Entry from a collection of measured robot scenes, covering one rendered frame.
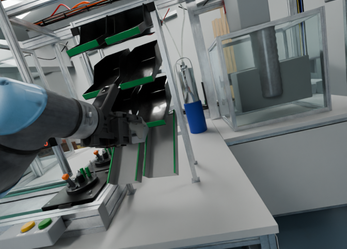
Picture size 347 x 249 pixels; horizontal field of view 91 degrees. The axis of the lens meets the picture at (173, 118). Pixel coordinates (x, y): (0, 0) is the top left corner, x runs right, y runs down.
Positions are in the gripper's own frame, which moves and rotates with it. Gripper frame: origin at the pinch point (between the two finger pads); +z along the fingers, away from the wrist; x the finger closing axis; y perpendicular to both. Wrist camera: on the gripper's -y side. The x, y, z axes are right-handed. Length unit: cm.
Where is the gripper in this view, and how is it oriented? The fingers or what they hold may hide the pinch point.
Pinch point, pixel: (135, 124)
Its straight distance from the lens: 55.8
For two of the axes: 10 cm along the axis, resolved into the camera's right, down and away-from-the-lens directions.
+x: 9.4, -1.9, -2.8
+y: 1.3, 9.7, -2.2
